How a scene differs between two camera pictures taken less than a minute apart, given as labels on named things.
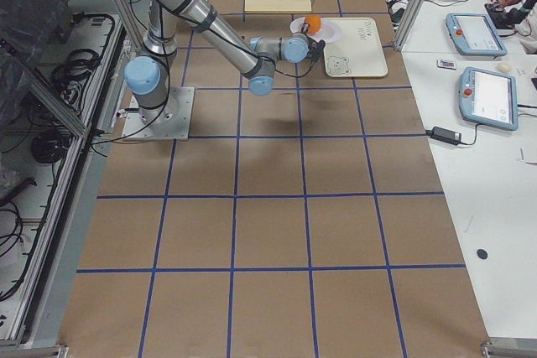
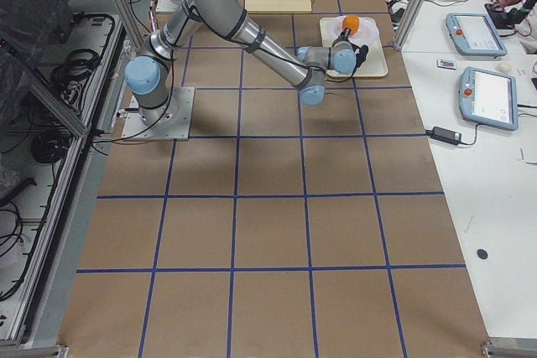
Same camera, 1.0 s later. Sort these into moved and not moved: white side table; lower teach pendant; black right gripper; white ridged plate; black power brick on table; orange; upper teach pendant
Moved: black right gripper; white ridged plate; orange
Not moved: white side table; upper teach pendant; lower teach pendant; black power brick on table
